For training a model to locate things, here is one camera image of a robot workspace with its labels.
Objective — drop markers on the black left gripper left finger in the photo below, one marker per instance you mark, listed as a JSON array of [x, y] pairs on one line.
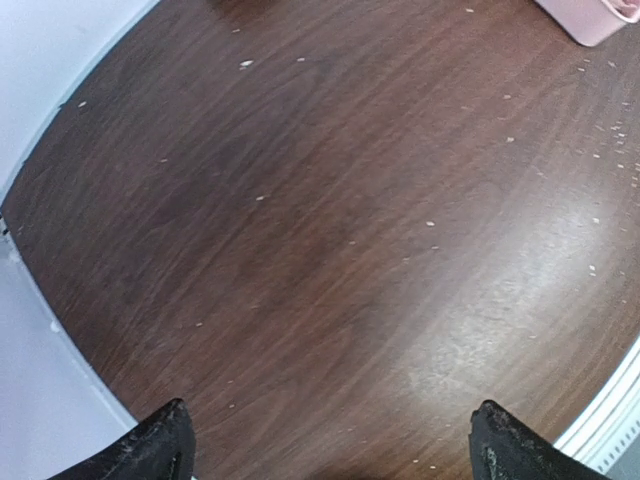
[[162, 446]]

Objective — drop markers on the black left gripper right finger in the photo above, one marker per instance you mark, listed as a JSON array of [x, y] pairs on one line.
[[502, 447]]

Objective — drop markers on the pink divided organizer box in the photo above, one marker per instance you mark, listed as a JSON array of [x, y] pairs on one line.
[[590, 22]]

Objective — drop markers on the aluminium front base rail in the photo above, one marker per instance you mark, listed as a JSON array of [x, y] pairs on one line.
[[605, 436]]

